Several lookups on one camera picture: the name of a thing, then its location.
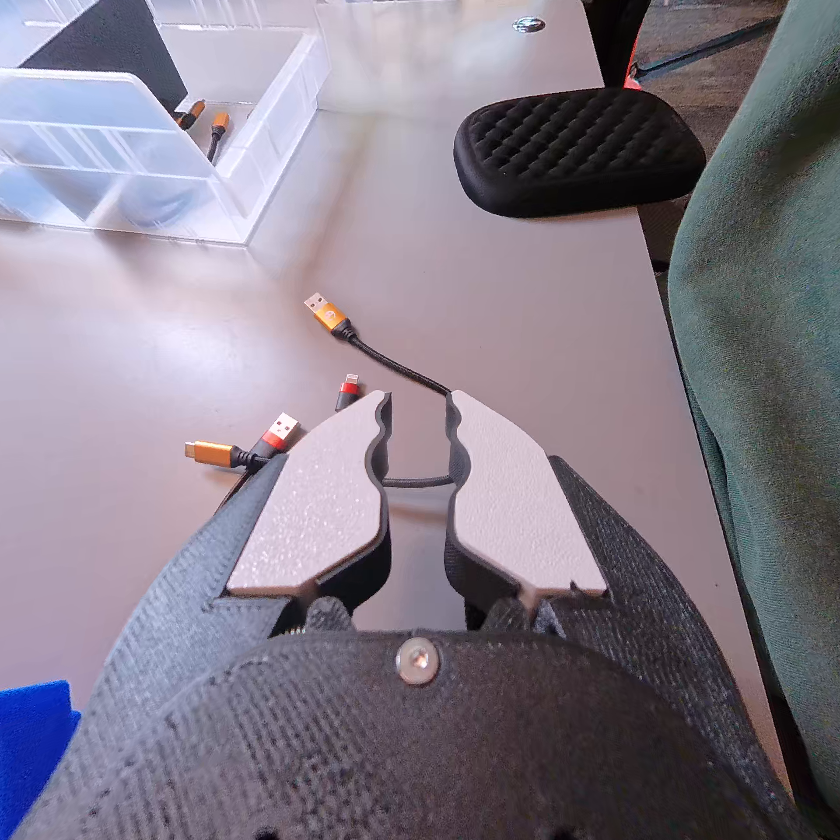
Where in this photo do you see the black divider of clear bin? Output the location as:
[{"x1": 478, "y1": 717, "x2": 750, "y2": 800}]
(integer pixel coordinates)
[{"x1": 20, "y1": 0, "x2": 189, "y2": 116}]

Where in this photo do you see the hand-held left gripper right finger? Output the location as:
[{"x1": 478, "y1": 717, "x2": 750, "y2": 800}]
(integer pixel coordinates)
[{"x1": 444, "y1": 390, "x2": 609, "y2": 621}]

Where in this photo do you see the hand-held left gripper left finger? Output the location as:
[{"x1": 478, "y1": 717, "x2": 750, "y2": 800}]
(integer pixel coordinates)
[{"x1": 225, "y1": 390, "x2": 395, "y2": 611}]

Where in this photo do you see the person's green sweatshirt torso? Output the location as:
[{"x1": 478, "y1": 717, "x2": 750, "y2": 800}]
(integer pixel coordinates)
[{"x1": 668, "y1": 0, "x2": 840, "y2": 815}]

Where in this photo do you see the clear plastic bin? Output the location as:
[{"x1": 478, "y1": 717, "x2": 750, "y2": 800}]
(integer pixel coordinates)
[
  {"x1": 0, "y1": 0, "x2": 332, "y2": 247},
  {"x1": 315, "y1": 0, "x2": 605, "y2": 119}
]

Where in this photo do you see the orange-plug braided USB cable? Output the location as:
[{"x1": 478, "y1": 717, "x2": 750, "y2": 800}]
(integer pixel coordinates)
[
  {"x1": 174, "y1": 98, "x2": 232, "y2": 164},
  {"x1": 185, "y1": 292, "x2": 455, "y2": 490}
]

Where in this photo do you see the red-plug black USB cable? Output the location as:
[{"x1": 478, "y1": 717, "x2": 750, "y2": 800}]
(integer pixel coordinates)
[{"x1": 233, "y1": 374, "x2": 362, "y2": 473}]

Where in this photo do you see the blue plastic bin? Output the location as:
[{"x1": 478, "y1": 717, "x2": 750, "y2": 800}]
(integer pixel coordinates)
[{"x1": 0, "y1": 680, "x2": 81, "y2": 840}]

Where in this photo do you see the black chair armrest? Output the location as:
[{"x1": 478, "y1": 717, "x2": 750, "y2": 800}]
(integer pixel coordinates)
[{"x1": 453, "y1": 87, "x2": 707, "y2": 219}]

